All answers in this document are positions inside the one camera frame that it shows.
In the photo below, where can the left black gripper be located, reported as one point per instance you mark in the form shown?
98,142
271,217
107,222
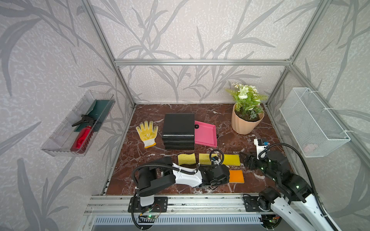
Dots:
226,181

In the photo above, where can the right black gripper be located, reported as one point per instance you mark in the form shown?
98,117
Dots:
249,158

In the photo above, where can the yellow cellulose sponge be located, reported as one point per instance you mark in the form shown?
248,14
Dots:
204,159

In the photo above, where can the orange foam sponge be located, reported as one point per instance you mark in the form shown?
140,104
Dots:
236,176

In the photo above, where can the bright yellow foam sponge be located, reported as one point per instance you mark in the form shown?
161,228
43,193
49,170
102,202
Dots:
232,160

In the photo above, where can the wavy yellow cloth sponge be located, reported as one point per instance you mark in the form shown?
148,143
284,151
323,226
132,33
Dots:
186,159

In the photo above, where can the pink bottom drawer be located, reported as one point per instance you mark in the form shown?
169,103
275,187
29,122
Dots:
205,134

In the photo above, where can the black drawer unit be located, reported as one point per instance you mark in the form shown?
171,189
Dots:
179,131

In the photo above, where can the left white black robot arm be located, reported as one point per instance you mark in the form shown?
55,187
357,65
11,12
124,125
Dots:
158,175

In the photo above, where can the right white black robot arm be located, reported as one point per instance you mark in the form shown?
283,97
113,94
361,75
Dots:
292,198

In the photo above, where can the beige plant pot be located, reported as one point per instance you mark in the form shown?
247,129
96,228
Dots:
244,127

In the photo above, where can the green artificial plant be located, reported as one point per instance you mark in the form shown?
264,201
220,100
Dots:
247,101

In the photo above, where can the yellow work glove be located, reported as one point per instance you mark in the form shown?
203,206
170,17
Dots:
147,133

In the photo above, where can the dark green cloth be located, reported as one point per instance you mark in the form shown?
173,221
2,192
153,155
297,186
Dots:
99,110

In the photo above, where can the red black pruning shears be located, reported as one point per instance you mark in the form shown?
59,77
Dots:
82,141

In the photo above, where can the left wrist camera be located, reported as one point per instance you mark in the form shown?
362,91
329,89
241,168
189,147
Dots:
215,161

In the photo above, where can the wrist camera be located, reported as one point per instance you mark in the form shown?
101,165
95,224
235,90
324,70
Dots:
261,148
215,161

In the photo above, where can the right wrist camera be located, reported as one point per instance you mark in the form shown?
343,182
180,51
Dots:
261,148

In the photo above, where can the white wire mesh basket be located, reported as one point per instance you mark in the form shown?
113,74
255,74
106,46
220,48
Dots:
313,126

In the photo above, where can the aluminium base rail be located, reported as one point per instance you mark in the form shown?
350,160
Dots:
185,204

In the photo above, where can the clear plastic wall tray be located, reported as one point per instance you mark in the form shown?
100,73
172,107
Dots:
74,136

